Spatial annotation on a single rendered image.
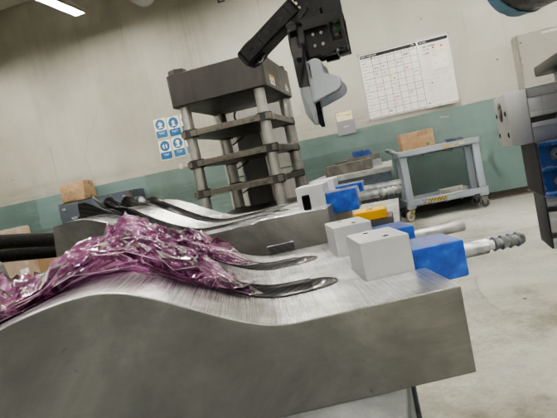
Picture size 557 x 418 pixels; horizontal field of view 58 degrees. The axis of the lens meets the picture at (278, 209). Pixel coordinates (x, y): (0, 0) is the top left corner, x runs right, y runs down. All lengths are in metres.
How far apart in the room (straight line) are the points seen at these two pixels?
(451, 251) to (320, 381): 0.14
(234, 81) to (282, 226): 4.12
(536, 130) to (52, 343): 0.79
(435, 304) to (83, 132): 8.29
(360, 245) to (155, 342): 0.15
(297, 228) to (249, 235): 0.06
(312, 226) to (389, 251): 0.25
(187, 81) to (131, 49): 3.42
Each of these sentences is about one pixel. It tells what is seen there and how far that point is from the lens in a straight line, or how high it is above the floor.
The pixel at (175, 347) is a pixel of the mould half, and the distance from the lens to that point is 0.31.
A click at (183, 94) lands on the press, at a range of 4.86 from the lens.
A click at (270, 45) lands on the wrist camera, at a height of 1.13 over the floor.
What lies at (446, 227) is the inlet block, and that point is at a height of 0.86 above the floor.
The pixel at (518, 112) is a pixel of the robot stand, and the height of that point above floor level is 0.96.
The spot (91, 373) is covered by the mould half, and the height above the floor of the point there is 0.85.
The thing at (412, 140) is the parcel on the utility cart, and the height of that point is 0.98.
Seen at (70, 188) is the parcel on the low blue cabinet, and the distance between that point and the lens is 8.07.
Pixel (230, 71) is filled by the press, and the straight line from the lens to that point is 4.73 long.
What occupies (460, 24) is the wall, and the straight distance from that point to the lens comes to 7.31.
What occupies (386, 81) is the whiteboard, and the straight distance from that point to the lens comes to 7.14.
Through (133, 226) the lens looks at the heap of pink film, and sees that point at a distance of 0.49.
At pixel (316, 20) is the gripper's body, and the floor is 1.14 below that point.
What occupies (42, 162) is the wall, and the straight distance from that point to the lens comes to 8.96.
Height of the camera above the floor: 0.94
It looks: 4 degrees down
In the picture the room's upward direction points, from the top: 12 degrees counter-clockwise
